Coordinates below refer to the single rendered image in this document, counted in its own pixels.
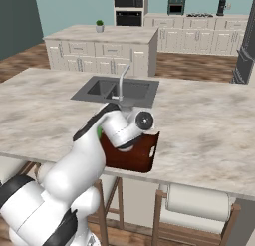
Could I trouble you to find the green plant in white pot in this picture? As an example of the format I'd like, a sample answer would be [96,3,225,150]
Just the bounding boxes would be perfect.
[95,19,105,34]

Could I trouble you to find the black coffee machine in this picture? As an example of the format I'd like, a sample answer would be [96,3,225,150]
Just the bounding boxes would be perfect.
[216,0,229,17]

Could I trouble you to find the dark grey fridge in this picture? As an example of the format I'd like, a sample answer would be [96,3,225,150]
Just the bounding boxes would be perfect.
[230,0,255,86]

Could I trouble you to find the black wall oven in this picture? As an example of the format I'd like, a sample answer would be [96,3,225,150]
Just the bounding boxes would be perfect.
[115,10,143,27]

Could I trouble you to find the white kitchen island cupboards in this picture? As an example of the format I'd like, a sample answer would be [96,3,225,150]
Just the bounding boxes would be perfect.
[43,24,160,78]

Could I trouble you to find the green toaster oven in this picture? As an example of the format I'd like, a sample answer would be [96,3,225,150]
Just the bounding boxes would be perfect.
[167,0,186,16]

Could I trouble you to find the white base cupboard run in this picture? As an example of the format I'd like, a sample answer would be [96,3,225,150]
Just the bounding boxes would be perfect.
[143,13,251,57]

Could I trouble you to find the dark brown wooden tray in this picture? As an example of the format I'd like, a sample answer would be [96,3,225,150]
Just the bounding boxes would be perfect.
[99,130,161,174]

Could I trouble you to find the black hob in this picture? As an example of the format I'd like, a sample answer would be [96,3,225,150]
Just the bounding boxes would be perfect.
[186,12,215,19]

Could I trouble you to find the dark grey sink basin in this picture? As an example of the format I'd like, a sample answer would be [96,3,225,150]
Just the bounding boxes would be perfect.
[70,75,160,109]

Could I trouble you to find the silver tap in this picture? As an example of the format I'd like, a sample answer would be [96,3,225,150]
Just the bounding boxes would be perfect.
[111,64,132,104]

